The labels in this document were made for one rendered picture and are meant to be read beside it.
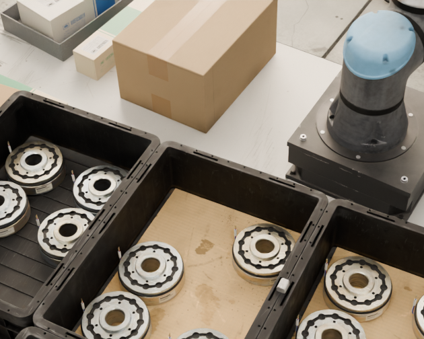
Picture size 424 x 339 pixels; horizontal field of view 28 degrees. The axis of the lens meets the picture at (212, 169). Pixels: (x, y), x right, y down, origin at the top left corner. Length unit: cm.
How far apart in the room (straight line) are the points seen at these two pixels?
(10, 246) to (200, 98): 50
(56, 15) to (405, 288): 101
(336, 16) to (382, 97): 173
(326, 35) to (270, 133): 141
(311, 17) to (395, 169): 170
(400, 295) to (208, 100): 59
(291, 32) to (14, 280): 195
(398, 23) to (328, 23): 170
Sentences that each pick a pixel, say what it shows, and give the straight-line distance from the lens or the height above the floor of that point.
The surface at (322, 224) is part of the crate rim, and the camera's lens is 129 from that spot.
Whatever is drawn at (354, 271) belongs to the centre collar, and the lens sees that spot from 133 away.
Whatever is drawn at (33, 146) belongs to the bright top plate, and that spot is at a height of 86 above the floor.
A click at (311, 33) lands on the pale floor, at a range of 313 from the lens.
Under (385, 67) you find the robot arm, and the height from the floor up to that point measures 100.
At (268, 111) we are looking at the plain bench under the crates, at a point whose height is 70.
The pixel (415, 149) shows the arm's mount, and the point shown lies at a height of 80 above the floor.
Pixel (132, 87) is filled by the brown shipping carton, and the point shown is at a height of 75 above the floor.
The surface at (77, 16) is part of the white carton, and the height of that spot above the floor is 76.
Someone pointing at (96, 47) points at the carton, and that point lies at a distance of 189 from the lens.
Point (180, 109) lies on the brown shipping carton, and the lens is 175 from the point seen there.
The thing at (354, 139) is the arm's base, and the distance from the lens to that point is 156.
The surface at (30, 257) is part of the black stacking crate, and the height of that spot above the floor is 83.
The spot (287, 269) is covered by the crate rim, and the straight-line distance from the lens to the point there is 124.
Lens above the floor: 193
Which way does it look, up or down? 47 degrees down
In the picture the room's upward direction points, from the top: 2 degrees counter-clockwise
